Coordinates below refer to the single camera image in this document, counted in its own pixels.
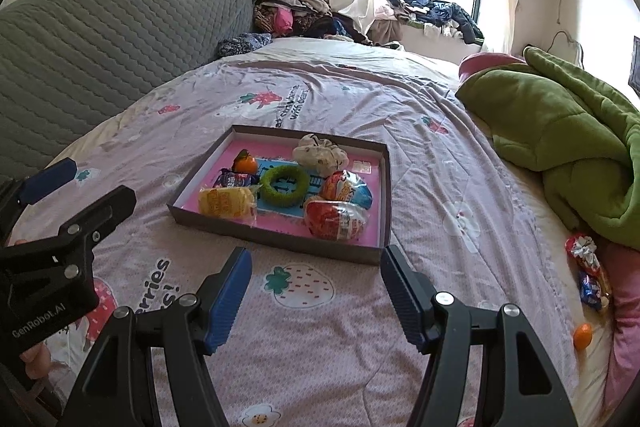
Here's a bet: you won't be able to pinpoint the grey quilted headboard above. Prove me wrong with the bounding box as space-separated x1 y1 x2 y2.
1 0 254 180

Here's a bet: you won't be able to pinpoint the white patterned scrunchie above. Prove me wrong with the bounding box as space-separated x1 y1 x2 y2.
292 133 349 178

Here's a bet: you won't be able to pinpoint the dark patterned cloth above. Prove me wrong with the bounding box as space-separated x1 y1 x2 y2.
215 32 272 60

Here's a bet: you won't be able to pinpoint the blue foil candy wrapper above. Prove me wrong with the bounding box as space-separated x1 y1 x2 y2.
578 271 608 312

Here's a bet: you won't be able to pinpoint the dark clothes on windowsill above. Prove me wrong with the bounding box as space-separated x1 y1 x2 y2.
374 0 485 46

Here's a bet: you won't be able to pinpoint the blue snack packet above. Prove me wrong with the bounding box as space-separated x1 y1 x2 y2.
213 168 259 188

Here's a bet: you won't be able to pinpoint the red toy egg blue wrapper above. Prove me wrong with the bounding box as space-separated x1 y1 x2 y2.
319 170 373 210

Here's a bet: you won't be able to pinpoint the pink pillow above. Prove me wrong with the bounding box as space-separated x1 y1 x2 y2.
458 52 525 82

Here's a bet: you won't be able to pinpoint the yellow bread package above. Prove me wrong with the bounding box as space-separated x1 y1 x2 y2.
198 185 258 225

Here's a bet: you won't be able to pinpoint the red foil candy wrapper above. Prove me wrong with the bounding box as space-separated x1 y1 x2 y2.
565 233 606 281

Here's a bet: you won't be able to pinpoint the orange tangerine with leaf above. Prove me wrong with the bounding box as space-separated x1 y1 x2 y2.
231 150 258 176

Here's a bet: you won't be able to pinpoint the white wall cable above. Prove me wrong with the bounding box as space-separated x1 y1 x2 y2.
546 30 586 68

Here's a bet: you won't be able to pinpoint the shallow grey cardboard box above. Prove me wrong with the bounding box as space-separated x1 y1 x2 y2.
167 123 393 266

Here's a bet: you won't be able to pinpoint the person's left hand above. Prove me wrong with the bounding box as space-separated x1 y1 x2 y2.
20 343 52 381

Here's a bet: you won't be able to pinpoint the black flat television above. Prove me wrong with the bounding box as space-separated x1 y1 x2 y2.
628 36 640 96

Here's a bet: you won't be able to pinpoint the green fuzzy ring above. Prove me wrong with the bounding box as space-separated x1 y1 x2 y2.
259 164 313 210

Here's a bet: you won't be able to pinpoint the small orange tangerine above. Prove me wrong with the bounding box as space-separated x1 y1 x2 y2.
573 323 593 351

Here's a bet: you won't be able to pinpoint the pile of clothes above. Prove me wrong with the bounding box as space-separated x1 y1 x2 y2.
253 0 373 46

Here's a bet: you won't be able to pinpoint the green blanket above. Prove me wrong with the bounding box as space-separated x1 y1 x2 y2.
456 46 639 248

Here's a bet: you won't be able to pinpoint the red toy egg clear wrapper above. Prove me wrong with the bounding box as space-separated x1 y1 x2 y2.
304 199 369 242

